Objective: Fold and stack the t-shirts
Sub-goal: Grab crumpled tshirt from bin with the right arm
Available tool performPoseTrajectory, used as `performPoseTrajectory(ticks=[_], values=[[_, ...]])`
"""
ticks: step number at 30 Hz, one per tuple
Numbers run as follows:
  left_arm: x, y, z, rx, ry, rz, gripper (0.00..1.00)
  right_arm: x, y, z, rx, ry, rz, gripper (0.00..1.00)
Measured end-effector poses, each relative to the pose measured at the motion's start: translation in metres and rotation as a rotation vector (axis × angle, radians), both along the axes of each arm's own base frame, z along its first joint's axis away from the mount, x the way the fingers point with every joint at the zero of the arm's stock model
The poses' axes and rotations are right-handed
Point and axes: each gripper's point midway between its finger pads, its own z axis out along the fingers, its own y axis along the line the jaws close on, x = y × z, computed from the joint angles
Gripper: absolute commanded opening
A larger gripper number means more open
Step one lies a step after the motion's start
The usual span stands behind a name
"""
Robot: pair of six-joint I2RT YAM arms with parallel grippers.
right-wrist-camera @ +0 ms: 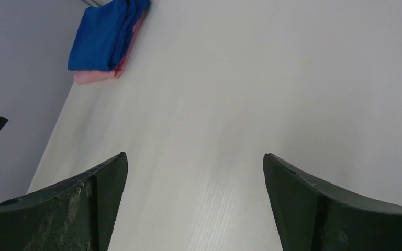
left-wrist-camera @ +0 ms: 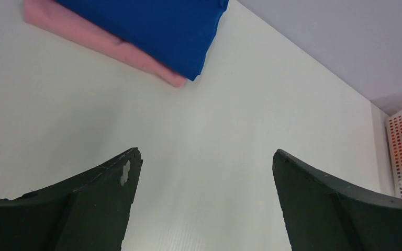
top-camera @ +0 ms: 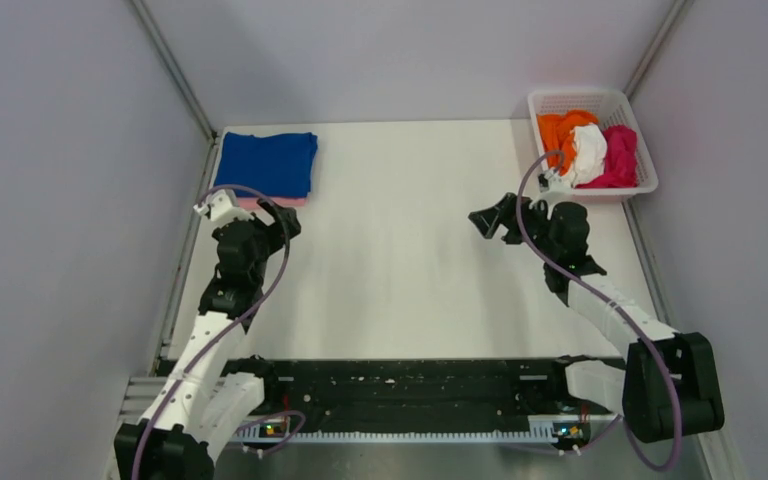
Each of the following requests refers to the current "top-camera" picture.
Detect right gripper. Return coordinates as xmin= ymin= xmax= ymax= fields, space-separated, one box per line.
xmin=469 ymin=192 xmax=559 ymax=261

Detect orange t shirt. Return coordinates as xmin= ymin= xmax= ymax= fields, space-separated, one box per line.
xmin=537 ymin=109 xmax=605 ymax=174

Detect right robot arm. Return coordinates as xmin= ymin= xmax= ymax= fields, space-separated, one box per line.
xmin=468 ymin=193 xmax=725 ymax=443

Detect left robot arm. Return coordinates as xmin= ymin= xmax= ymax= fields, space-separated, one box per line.
xmin=113 ymin=190 xmax=301 ymax=479

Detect folded pink t shirt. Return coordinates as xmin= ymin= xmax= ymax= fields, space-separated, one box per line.
xmin=237 ymin=197 xmax=307 ymax=210

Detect folded blue t shirt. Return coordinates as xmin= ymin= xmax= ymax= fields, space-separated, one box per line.
xmin=214 ymin=132 xmax=318 ymax=198

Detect white t shirt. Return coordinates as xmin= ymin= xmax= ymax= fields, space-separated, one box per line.
xmin=561 ymin=123 xmax=608 ymax=188

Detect magenta t shirt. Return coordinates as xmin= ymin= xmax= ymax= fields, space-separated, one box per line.
xmin=577 ymin=125 xmax=638 ymax=189

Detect white plastic basket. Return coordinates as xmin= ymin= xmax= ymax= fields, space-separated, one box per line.
xmin=527 ymin=87 xmax=658 ymax=203

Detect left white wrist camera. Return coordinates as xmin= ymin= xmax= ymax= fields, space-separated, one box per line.
xmin=193 ymin=189 xmax=253 ymax=228

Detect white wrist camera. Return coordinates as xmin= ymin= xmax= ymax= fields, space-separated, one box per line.
xmin=193 ymin=189 xmax=253 ymax=228
xmin=538 ymin=169 xmax=572 ymax=203

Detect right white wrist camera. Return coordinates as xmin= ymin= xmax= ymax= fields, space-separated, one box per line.
xmin=538 ymin=169 xmax=572 ymax=203

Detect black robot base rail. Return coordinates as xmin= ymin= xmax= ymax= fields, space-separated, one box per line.
xmin=155 ymin=356 xmax=630 ymax=446

